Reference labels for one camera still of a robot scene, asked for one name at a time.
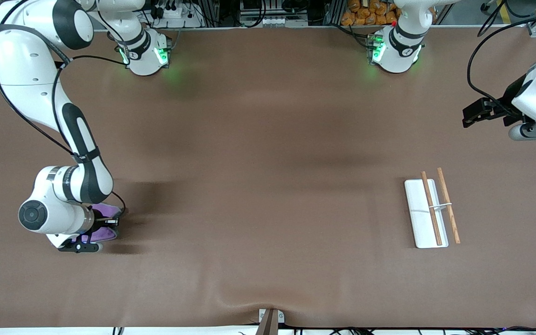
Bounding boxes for white towel rack wooden bars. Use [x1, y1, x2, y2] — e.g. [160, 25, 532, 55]
[404, 167, 462, 249]

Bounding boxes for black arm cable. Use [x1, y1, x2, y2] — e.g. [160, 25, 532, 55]
[467, 14, 536, 111]
[0, 0, 127, 219]

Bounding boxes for metal bracket with brown post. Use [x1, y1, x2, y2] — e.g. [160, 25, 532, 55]
[258, 308, 286, 335]

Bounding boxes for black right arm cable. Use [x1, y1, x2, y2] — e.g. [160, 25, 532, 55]
[0, 0, 127, 219]

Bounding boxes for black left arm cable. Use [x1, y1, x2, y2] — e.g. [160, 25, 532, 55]
[467, 14, 536, 111]

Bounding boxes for purple and grey towel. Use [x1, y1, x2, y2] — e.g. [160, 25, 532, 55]
[78, 203, 122, 243]

